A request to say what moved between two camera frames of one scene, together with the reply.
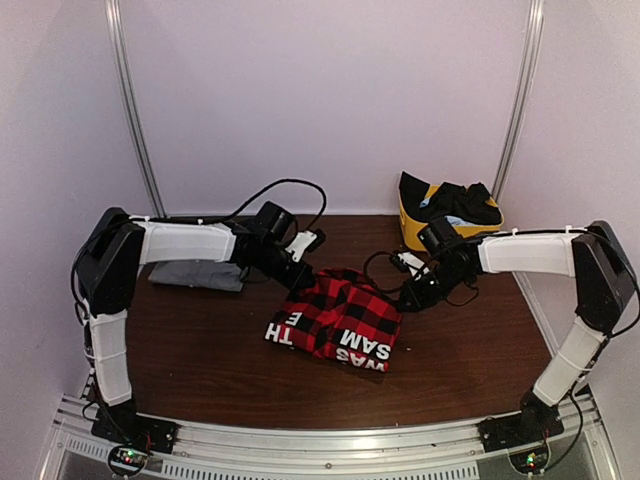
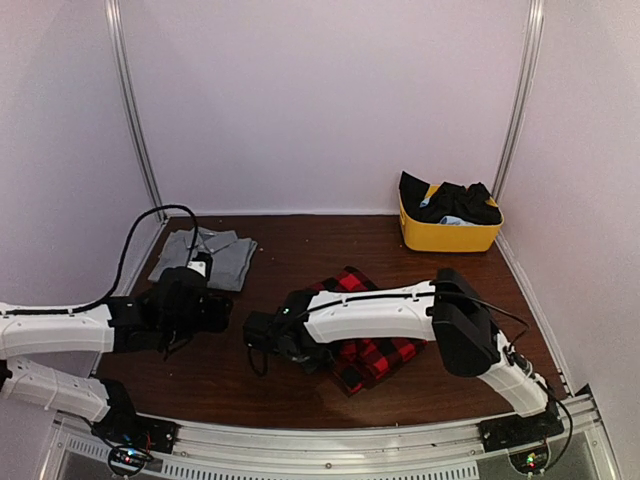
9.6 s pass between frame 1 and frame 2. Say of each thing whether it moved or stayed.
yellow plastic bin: moved
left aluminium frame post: stayed
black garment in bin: stayed
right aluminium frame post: stayed
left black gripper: moved
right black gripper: moved
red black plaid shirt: moved
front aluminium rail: stayed
